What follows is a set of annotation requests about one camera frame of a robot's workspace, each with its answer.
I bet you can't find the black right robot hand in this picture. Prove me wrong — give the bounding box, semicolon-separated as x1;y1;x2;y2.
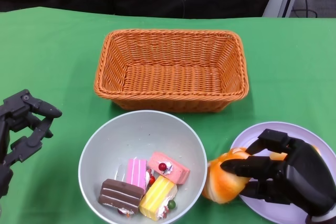
220;129;336;217

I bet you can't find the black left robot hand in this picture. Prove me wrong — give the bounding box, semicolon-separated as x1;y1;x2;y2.
0;89;63;198

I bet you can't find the orange ring bread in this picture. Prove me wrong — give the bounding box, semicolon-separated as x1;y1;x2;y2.
201;147;253;205
270;145;321;162

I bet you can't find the grey round bowl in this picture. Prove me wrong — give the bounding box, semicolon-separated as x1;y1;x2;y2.
78;110;208;224

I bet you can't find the pale lavender round plate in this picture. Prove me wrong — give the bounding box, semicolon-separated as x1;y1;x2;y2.
229;121;336;224

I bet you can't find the chocolate layered cake slice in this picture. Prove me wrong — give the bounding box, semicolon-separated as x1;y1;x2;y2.
98;178;145;214

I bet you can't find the pink striped cake slice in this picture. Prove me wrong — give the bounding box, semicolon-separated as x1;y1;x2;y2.
125;157;148;190

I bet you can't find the salmon pink cake slice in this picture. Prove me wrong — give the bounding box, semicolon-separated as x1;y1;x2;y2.
146;151;191;185

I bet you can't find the yellow cake slice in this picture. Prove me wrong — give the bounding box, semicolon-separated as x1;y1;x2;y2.
139;175;178;221

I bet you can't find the orange wicker basket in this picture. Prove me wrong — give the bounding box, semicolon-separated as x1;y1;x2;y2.
93;29;249;114

